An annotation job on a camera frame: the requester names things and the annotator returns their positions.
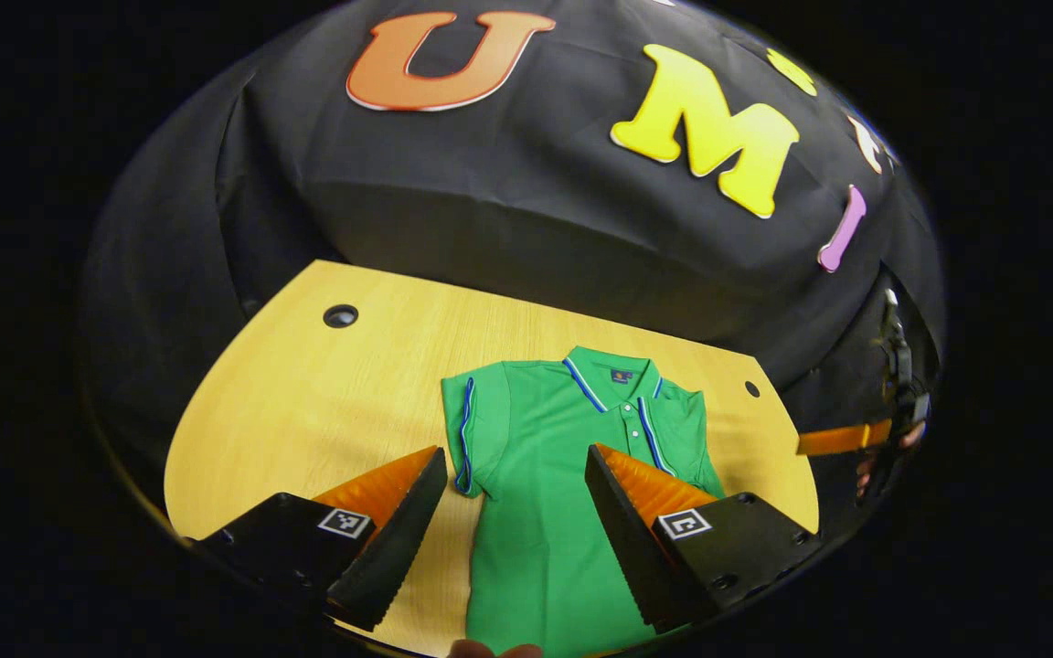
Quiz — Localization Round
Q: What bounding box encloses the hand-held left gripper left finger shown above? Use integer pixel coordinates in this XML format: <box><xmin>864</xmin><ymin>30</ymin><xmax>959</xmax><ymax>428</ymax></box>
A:
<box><xmin>190</xmin><ymin>445</ymin><xmax>450</xmax><ymax>633</ymax></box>

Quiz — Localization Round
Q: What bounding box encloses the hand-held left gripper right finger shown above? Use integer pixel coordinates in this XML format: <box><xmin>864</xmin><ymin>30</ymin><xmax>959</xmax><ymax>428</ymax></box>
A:
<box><xmin>584</xmin><ymin>443</ymin><xmax>822</xmax><ymax>633</ymax></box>

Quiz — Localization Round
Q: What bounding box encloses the green T-shirt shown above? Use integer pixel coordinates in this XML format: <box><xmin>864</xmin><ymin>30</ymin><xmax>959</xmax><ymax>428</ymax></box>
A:
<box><xmin>441</xmin><ymin>345</ymin><xmax>727</xmax><ymax>658</ymax></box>

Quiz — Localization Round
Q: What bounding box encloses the black backdrop cloth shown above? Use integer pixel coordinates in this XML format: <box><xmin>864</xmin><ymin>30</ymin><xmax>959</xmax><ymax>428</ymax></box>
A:
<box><xmin>79</xmin><ymin>0</ymin><xmax>948</xmax><ymax>513</ymax></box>

